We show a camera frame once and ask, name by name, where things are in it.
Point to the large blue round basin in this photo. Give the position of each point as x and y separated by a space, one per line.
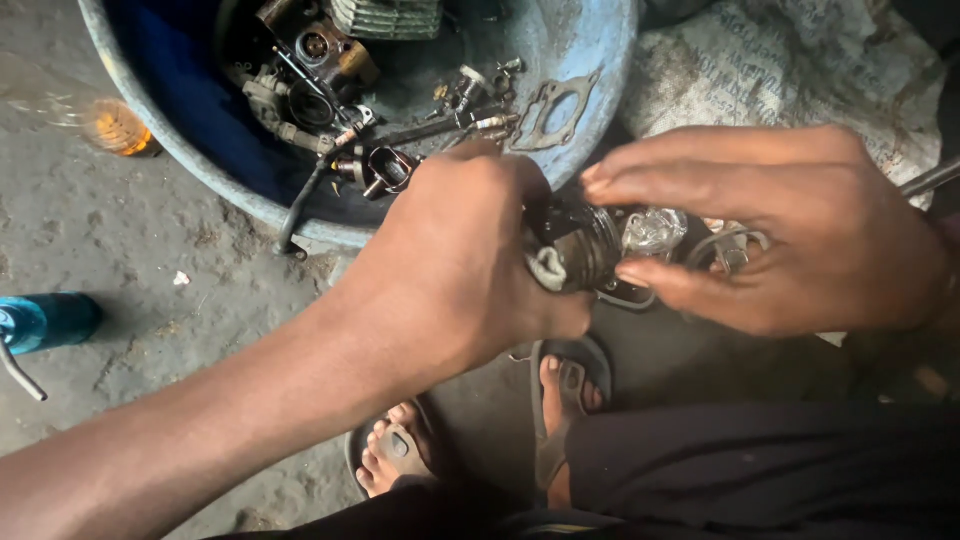
585 45

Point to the blue spray can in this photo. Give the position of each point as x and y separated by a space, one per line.
45 322

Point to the person's foot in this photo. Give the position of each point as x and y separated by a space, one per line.
561 405
390 450

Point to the clear bottle with orange liquid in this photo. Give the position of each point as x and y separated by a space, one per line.
90 116

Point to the dark metal piston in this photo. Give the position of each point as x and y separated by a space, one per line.
577 247

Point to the steel rod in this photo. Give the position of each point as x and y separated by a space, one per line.
930 178

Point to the person's left hand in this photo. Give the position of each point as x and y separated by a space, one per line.
442 262

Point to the spark plug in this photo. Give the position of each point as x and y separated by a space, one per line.
491 121

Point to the dark metal bar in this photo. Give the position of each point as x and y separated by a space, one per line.
416 133

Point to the small metal fittings cluster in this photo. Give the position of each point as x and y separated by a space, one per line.
480 82

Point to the person's right hand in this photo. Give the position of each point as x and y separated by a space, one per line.
817 232

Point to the person's left foot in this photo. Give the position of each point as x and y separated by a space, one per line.
390 450

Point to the bent grey metal tube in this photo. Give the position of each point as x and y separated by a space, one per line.
19 371

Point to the black sandal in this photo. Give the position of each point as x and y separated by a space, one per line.
360 450
570 367

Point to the finned metal cylinder head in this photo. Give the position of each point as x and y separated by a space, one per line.
386 19

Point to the grey flat gasket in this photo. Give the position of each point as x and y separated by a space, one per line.
556 112

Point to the person's right foot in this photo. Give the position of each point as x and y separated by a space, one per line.
561 405

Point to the white woven sack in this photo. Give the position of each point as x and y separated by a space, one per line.
780 82

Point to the person's black trousers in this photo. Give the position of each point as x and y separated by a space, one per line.
757 465

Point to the thin metal piston rings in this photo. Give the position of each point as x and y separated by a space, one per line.
724 247

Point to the metal connecting rod part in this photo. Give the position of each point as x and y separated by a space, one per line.
382 171

